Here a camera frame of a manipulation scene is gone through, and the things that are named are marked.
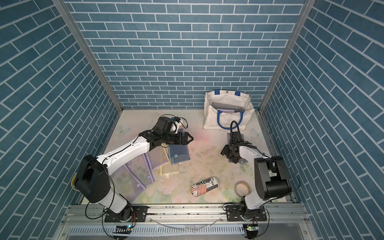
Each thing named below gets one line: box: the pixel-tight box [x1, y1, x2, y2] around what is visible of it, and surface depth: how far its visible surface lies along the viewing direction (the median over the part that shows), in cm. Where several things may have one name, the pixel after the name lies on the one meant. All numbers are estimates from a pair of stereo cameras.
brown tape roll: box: [234, 180, 250, 197], surface depth 84 cm
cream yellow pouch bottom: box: [159, 143, 180, 175], surface depth 91 cm
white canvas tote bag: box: [203, 89, 256, 131], surface depth 104 cm
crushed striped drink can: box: [190, 176, 219, 197], surface depth 81 cm
